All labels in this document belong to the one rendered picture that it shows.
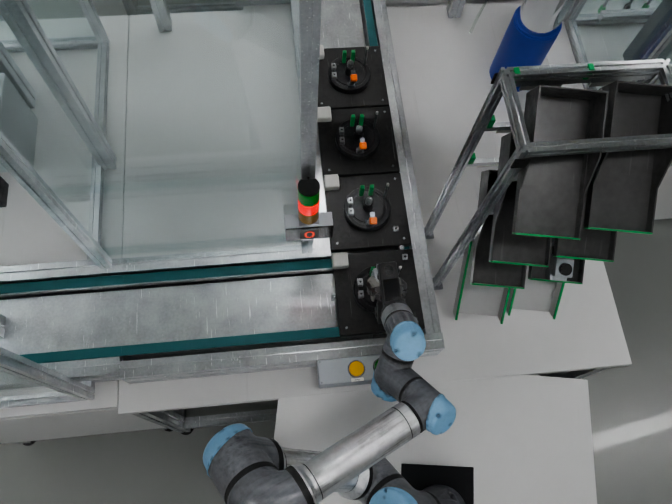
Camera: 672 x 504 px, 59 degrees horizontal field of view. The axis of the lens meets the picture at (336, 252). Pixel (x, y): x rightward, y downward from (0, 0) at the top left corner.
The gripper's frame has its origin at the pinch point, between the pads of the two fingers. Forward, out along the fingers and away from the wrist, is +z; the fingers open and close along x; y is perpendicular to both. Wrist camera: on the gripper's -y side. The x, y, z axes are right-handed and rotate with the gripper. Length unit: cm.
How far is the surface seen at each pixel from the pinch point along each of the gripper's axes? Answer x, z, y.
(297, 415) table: -25.8, -4.4, 38.3
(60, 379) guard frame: -82, -15, 13
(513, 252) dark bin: 26.0, -24.9, -13.5
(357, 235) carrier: -3.8, 19.4, -5.4
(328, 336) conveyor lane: -15.3, 2.0, 17.8
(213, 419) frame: -59, 53, 77
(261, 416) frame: -41, 52, 77
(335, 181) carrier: -8.6, 29.3, -19.8
